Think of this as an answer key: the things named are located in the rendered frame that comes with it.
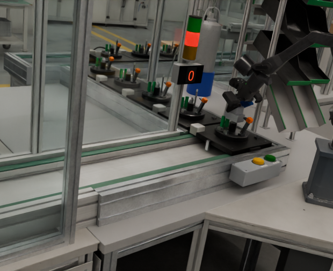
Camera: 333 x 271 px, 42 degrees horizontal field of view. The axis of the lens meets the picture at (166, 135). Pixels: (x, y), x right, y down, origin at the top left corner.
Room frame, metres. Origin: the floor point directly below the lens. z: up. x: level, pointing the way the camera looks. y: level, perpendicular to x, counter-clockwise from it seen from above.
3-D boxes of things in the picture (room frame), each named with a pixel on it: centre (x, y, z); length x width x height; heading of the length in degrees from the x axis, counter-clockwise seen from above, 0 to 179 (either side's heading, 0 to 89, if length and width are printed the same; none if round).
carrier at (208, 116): (1.85, -0.09, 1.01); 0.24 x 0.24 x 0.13; 43
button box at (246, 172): (1.44, -0.34, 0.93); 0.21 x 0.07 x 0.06; 133
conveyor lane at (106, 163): (1.47, -0.02, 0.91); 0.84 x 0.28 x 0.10; 133
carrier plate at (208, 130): (1.66, -0.26, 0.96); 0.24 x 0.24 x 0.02; 43
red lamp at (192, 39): (1.62, -0.04, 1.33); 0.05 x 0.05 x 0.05
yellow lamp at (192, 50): (1.62, -0.04, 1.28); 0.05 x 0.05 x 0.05
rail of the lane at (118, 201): (1.36, -0.16, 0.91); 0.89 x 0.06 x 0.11; 133
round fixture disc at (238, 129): (1.66, -0.26, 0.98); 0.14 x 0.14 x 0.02
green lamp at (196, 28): (1.62, -0.04, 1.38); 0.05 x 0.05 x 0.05
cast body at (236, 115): (1.67, -0.25, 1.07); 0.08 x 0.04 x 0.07; 43
